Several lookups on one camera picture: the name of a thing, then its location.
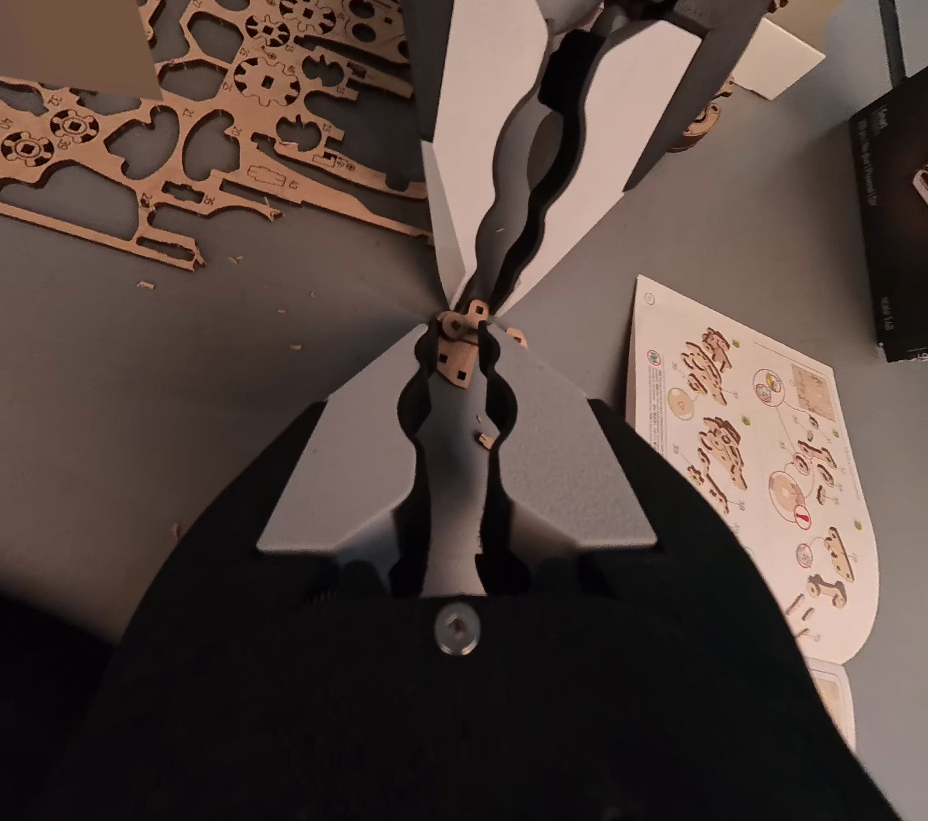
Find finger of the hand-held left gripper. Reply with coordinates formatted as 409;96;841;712
422;0;552;307
493;20;702;316

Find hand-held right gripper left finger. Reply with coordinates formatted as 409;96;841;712
256;321;437;596

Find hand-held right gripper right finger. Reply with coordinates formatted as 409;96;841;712
477;321;659;596

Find wooden bracket plate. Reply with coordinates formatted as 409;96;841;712
436;298;495;392

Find wooden link arm piece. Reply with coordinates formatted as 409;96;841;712
436;311;529;351

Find partly built wooden model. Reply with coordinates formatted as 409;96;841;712
662;0;793;155

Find black model kit box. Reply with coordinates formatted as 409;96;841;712
847;66;928;365

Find white cardboard tray box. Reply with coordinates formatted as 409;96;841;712
731;15;829;102

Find open instruction booklet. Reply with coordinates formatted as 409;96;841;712
623;273;883;758

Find punched wooden part sheet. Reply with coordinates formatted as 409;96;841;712
0;0;437;274

